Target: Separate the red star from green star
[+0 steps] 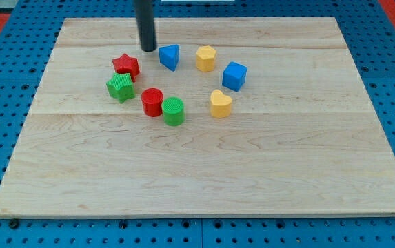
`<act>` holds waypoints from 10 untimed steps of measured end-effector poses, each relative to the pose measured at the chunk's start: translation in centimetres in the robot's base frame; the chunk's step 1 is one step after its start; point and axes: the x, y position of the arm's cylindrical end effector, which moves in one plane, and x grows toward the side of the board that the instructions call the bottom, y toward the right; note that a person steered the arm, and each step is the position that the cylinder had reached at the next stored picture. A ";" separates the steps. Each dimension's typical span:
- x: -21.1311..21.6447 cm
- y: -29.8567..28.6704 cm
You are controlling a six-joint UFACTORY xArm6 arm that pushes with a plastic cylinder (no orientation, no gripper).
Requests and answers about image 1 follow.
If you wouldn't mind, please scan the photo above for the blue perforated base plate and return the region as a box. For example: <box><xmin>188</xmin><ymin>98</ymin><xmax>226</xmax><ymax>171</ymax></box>
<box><xmin>0</xmin><ymin>1</ymin><xmax>395</xmax><ymax>247</ymax></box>

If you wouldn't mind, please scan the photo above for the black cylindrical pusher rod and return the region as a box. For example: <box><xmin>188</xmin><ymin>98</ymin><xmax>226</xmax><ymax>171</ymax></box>
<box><xmin>133</xmin><ymin>0</ymin><xmax>157</xmax><ymax>52</ymax></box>

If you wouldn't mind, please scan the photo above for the blue cube block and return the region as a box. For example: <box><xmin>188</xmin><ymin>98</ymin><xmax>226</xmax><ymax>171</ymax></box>
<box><xmin>222</xmin><ymin>61</ymin><xmax>247</xmax><ymax>92</ymax></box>

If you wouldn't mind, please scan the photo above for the blue triangular prism block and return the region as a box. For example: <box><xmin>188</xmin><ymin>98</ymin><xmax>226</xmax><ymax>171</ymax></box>
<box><xmin>159</xmin><ymin>44</ymin><xmax>180</xmax><ymax>72</ymax></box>

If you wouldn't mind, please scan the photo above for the yellow hexagon block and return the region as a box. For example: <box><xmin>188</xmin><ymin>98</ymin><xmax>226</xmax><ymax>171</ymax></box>
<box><xmin>196</xmin><ymin>45</ymin><xmax>216</xmax><ymax>72</ymax></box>

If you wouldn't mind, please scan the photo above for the red star block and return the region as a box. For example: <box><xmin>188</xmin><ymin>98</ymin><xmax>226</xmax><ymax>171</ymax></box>
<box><xmin>112</xmin><ymin>53</ymin><xmax>140</xmax><ymax>83</ymax></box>

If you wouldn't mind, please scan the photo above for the yellow heart block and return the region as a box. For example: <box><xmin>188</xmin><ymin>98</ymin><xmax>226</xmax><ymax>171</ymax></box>
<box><xmin>210</xmin><ymin>90</ymin><xmax>232</xmax><ymax>118</ymax></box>

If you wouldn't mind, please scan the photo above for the red cylinder block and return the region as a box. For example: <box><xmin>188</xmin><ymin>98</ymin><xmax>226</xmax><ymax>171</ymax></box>
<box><xmin>141</xmin><ymin>87</ymin><xmax>163</xmax><ymax>117</ymax></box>

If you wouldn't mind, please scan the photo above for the green star block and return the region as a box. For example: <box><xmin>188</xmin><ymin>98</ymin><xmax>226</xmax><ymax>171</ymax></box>
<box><xmin>106</xmin><ymin>72</ymin><xmax>135</xmax><ymax>103</ymax></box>

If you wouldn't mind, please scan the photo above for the green cylinder block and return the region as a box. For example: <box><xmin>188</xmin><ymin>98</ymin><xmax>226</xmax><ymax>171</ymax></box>
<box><xmin>161</xmin><ymin>96</ymin><xmax>185</xmax><ymax>126</ymax></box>

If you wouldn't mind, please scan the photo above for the light wooden board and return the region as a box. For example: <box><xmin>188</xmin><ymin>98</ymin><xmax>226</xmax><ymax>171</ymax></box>
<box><xmin>0</xmin><ymin>17</ymin><xmax>395</xmax><ymax>219</ymax></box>

